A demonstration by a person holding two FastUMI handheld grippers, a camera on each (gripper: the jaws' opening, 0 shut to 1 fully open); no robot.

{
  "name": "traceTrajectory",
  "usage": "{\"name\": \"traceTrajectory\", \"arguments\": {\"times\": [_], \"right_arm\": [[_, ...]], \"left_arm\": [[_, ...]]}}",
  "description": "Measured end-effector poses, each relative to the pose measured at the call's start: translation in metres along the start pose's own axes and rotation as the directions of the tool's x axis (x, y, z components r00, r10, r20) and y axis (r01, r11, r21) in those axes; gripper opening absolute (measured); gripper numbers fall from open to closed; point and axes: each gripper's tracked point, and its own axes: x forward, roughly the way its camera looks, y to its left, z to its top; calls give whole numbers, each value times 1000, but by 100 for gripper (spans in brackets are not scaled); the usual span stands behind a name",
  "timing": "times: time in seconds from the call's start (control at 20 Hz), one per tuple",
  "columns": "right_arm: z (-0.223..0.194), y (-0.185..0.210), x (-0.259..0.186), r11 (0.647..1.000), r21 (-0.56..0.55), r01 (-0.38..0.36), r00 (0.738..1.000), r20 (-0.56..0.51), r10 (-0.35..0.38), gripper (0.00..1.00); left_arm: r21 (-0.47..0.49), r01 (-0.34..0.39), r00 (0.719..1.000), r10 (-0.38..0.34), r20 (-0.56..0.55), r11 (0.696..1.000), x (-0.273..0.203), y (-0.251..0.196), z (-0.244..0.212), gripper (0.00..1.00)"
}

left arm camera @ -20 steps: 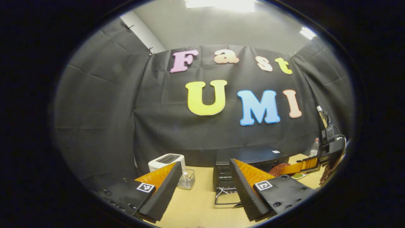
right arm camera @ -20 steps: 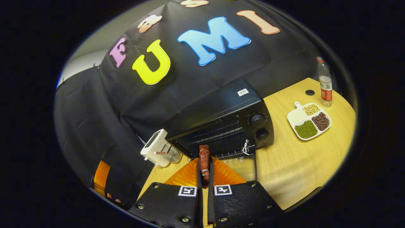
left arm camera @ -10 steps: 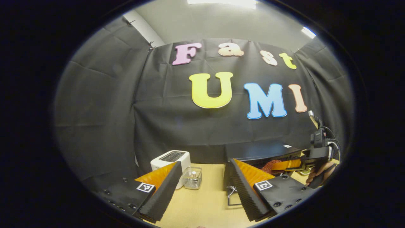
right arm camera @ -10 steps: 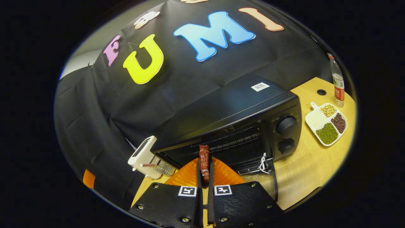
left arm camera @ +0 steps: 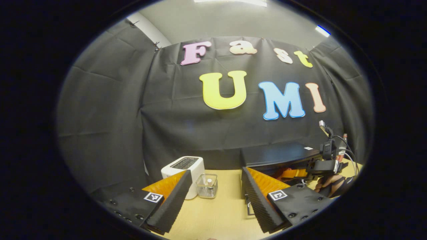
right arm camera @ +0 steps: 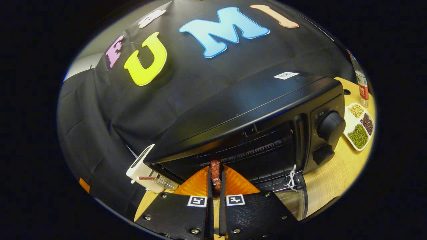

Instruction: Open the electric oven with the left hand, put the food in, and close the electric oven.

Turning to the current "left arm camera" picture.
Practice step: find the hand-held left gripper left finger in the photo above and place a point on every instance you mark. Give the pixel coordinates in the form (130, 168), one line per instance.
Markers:
(173, 203)

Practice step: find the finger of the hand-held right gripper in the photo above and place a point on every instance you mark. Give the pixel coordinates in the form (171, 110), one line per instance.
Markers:
(293, 173)

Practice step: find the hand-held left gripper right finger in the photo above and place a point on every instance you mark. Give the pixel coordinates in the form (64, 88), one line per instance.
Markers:
(258, 203)

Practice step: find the black electric oven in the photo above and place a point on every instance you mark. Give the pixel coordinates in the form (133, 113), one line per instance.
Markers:
(277, 154)

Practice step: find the clear glass container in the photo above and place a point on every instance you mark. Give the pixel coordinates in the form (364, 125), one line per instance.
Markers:
(206, 186)

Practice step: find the white toaster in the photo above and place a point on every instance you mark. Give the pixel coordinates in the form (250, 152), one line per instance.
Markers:
(196, 166)

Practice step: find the black backdrop cloth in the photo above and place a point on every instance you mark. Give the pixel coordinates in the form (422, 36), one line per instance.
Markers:
(116, 133)

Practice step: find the small ceiling light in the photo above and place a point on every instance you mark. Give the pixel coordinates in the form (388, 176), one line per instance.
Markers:
(322, 30)

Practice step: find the large ceiling light panel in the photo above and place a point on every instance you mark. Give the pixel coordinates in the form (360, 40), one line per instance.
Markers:
(233, 2)

